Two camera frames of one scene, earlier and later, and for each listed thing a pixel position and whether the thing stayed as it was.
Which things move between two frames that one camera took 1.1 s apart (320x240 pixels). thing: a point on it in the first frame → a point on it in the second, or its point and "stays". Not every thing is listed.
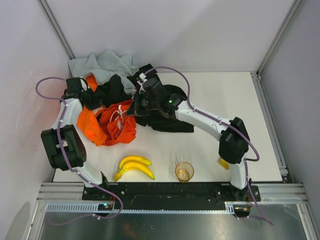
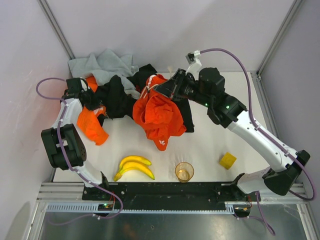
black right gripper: (135, 105) → (175, 84)
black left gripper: (92, 100) stays
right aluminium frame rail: (274, 136) stays
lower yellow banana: (134, 165) stays
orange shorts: (120, 128) → (158, 116)
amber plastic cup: (184, 171) stays
